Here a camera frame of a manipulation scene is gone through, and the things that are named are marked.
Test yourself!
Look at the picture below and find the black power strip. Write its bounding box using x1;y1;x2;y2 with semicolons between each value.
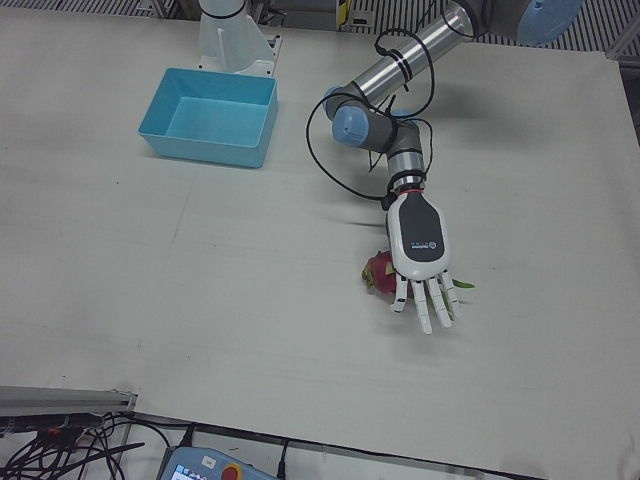
0;413;104;437

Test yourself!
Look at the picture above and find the light blue plastic bin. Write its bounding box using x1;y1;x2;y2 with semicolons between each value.
137;67;279;170

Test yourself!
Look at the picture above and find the black cable bundle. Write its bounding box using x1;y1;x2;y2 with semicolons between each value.
0;410;172;480

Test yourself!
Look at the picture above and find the blue grey teach pendant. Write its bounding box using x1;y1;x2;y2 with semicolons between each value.
158;445;277;480

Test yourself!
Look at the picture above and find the aluminium profile bar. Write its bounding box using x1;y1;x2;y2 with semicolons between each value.
0;385;139;419

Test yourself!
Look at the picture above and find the pink green dragon fruit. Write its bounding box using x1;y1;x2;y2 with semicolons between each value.
360;249;476;321

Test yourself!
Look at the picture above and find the aluminium frame corner post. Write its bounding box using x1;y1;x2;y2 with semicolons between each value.
606;0;640;67

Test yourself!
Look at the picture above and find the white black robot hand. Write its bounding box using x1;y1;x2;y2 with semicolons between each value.
383;191;462;335

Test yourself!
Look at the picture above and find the metal slatted guard panel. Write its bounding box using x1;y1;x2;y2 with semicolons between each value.
0;0;640;51

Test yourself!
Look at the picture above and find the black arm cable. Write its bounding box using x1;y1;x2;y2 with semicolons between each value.
305;28;437;202

